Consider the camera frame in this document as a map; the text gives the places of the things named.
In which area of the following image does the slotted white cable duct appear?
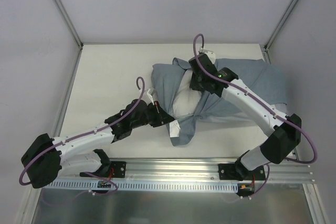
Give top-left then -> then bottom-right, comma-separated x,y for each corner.
45,179 -> 238,193

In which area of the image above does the aluminium frame post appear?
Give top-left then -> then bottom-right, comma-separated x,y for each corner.
264,0 -> 300,52
52,0 -> 83,50

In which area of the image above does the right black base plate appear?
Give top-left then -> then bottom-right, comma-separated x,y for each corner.
218,163 -> 266,181

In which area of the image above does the blue beige striped pillowcase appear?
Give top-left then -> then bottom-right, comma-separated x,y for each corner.
151,56 -> 288,147

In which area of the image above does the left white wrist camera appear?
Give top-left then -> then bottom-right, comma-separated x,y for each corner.
146,88 -> 157,105

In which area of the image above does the white pillow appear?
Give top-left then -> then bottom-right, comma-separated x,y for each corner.
169,70 -> 204,138

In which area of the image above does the right aluminium frame post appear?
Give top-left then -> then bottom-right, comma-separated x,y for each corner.
264,0 -> 300,52

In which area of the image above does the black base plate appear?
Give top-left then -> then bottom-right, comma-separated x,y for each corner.
218,163 -> 266,181
80,159 -> 127,178

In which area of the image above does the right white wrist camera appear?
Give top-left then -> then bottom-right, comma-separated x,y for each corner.
198,47 -> 216,64

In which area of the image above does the left aluminium frame post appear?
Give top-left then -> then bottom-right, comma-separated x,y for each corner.
52,0 -> 83,50

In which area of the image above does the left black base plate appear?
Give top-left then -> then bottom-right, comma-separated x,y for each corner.
80,159 -> 127,178

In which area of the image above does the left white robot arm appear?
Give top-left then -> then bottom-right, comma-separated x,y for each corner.
19,99 -> 175,189

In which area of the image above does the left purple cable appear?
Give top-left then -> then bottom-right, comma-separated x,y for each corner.
19,77 -> 146,187

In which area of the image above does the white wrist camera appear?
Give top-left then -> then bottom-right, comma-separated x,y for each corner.
146,88 -> 157,105
198,47 -> 216,64

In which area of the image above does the aluminium mounting rail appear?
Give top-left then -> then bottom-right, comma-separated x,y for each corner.
110,158 -> 316,184

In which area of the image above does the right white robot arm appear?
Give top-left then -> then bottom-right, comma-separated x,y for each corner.
189,53 -> 301,181

